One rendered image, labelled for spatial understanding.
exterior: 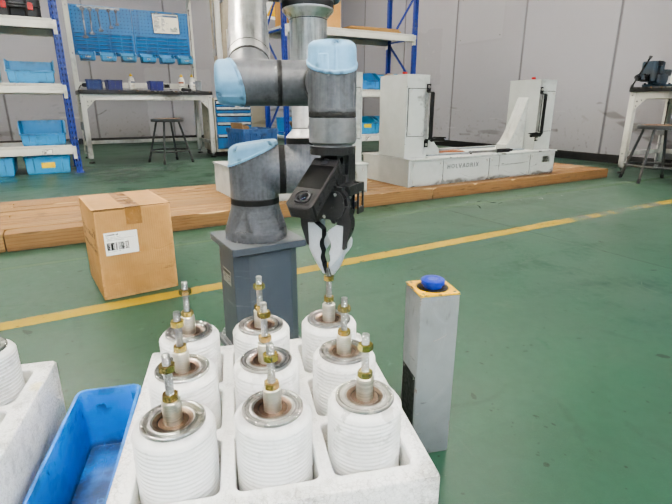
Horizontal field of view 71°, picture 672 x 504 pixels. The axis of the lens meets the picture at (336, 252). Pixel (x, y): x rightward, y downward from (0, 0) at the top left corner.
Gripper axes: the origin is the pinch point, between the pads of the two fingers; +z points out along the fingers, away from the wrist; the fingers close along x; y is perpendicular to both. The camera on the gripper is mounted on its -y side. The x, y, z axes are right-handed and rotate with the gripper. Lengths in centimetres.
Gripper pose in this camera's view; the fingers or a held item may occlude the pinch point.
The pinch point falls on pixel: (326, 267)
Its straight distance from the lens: 79.8
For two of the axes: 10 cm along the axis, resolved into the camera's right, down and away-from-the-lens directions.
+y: 4.5, -2.7, 8.5
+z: 0.0, 9.5, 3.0
